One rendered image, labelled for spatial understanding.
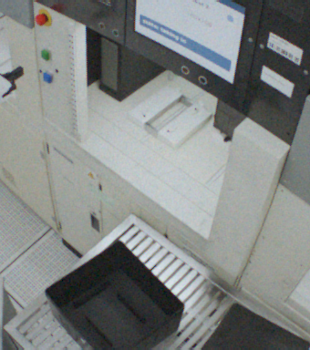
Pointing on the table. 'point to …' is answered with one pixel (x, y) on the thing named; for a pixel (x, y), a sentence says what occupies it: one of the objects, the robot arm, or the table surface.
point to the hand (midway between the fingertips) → (17, 73)
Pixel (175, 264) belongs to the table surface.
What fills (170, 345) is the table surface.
